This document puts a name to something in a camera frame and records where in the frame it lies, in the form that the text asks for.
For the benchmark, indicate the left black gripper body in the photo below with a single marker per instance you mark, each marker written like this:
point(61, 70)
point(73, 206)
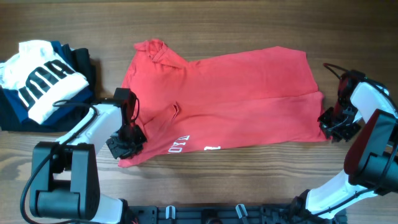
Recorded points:
point(127, 140)

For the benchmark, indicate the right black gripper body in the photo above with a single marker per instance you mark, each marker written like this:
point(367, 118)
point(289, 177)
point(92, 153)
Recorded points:
point(330, 117)

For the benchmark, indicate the red t-shirt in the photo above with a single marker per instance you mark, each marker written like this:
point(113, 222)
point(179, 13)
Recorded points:
point(258, 97)

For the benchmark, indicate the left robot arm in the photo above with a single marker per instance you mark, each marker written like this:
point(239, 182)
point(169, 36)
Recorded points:
point(64, 183)

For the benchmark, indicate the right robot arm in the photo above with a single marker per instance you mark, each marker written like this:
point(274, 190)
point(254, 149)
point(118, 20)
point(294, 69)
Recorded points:
point(364, 111)

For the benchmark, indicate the black folded garment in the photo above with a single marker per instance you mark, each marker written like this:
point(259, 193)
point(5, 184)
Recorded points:
point(14, 116)

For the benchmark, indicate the blue folded garment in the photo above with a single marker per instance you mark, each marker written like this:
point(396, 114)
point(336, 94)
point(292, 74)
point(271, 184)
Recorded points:
point(65, 103)

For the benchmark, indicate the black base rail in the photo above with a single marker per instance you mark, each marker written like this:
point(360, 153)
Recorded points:
point(260, 214)

